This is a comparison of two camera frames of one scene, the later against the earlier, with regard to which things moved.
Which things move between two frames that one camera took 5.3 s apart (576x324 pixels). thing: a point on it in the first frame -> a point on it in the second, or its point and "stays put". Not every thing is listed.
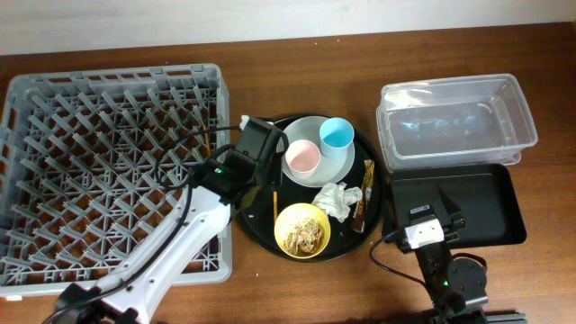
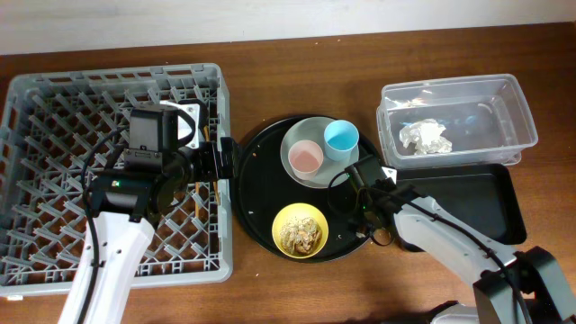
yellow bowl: [302, 230] stays put
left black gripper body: [268, 175] -> [227, 157]
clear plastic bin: [454, 122] stays put
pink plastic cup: [302, 157] stays put
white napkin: [337, 200] -> [427, 135]
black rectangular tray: [483, 193] stays put
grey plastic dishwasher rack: [91, 161] stays put
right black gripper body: [446, 226] -> [360, 169]
